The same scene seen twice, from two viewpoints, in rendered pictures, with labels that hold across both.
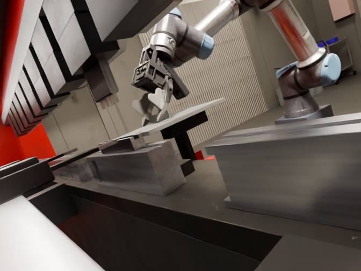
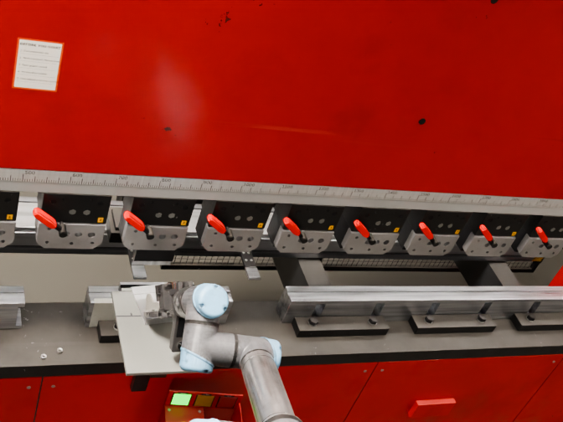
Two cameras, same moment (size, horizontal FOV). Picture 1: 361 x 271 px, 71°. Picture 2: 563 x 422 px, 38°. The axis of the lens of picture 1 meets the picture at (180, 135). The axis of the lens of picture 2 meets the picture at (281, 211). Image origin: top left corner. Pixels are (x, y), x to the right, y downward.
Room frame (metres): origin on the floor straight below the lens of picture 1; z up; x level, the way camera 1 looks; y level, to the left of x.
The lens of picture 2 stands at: (1.01, -1.36, 2.53)
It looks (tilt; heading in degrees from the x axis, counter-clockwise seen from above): 37 degrees down; 96
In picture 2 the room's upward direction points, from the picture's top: 22 degrees clockwise
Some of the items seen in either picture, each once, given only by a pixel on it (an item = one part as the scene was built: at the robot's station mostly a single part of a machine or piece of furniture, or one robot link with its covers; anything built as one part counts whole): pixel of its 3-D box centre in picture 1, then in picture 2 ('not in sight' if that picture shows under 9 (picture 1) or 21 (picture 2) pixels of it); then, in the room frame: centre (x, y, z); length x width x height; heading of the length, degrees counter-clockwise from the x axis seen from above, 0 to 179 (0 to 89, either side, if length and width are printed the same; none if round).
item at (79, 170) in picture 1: (45, 166); (513, 302); (1.62, 0.87, 0.92); 1.68 x 0.06 x 0.10; 36
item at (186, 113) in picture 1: (171, 119); (154, 331); (0.69, 0.01, 1.00); 0.26 x 0.18 x 0.01; 126
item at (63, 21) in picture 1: (84, 25); (155, 213); (0.58, 0.11, 1.26); 0.15 x 0.09 x 0.17; 36
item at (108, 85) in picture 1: (102, 86); (154, 251); (0.60, 0.13, 1.13); 0.10 x 0.02 x 0.10; 36
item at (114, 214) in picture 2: (55, 162); (132, 241); (0.50, 0.25, 1.01); 0.26 x 0.12 x 0.05; 126
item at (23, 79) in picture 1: (40, 91); (370, 221); (1.07, 0.47, 1.26); 0.15 x 0.09 x 0.17; 36
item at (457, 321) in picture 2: not in sight; (452, 323); (1.45, 0.68, 0.89); 0.30 x 0.05 x 0.03; 36
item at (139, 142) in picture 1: (119, 144); (157, 290); (0.63, 0.15, 0.99); 0.20 x 0.03 x 0.03; 36
